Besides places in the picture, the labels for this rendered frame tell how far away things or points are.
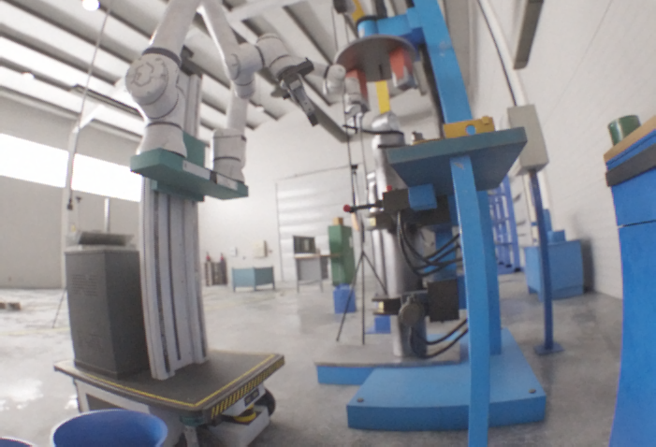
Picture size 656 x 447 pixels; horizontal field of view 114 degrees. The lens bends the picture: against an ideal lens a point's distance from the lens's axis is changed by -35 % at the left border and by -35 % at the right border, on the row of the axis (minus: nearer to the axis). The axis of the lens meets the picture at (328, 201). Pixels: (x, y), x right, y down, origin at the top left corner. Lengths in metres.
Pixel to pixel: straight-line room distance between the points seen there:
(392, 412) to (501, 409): 0.44
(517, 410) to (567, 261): 2.74
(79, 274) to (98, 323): 0.23
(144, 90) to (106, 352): 0.99
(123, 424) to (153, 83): 0.98
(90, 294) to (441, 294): 1.55
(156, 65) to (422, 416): 1.60
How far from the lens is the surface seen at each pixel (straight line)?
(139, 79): 1.11
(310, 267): 7.90
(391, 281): 1.92
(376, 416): 1.48
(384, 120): 2.07
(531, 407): 1.46
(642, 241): 0.88
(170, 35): 1.22
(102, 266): 1.38
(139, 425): 0.98
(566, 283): 4.01
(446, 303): 1.62
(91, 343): 1.52
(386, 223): 1.75
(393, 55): 2.24
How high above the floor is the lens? 0.76
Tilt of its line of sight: 10 degrees up
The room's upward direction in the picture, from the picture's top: 5 degrees counter-clockwise
